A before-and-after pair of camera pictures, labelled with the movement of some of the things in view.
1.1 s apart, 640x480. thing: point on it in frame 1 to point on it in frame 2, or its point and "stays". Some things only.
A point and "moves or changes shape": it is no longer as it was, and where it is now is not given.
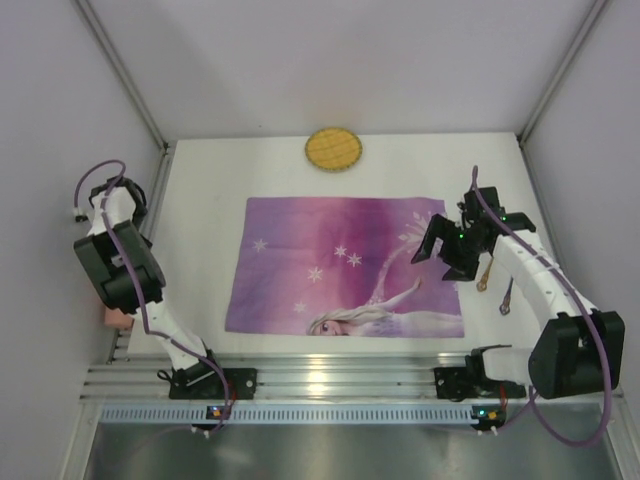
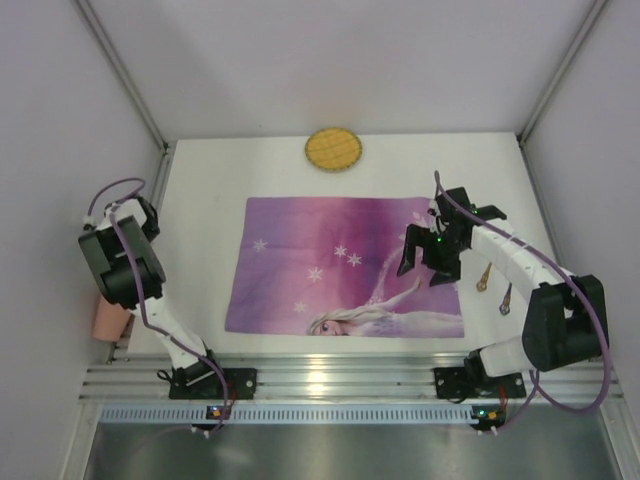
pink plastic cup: x=115 y=318 moves or changes shape
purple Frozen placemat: x=339 y=267 stays
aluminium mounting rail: x=281 y=377 stays
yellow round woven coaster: x=333 y=149 stays
